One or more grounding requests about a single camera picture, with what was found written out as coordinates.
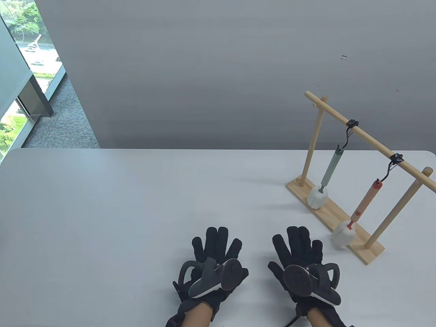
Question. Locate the grey left hand controller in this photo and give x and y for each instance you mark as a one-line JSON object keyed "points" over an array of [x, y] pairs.
{"points": [[218, 277]]}

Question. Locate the person's right hand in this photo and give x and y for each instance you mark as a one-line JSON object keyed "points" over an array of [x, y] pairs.
{"points": [[299, 248]]}

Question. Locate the black metal s-hook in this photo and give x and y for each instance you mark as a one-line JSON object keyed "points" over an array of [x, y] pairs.
{"points": [[396, 158], [351, 123]]}

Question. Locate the wooden hanging rack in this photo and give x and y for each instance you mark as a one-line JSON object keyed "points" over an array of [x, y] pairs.
{"points": [[361, 245]]}

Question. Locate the grey window frame post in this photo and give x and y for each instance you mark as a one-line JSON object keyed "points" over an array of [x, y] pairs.
{"points": [[37, 98]]}

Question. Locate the glass window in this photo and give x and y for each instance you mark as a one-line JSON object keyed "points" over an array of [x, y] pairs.
{"points": [[27, 20]]}

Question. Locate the person's right forearm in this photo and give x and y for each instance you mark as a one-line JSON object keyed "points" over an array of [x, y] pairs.
{"points": [[318, 322]]}

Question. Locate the person's left forearm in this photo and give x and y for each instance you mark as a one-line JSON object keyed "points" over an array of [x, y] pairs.
{"points": [[197, 317]]}

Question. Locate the grey right hand controller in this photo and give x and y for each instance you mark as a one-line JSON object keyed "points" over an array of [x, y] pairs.
{"points": [[299, 279]]}

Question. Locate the grey hand controller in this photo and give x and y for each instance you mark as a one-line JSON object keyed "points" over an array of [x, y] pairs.
{"points": [[218, 277], [299, 279]]}

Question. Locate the person's left hand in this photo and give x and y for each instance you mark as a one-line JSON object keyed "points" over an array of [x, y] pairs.
{"points": [[216, 245]]}

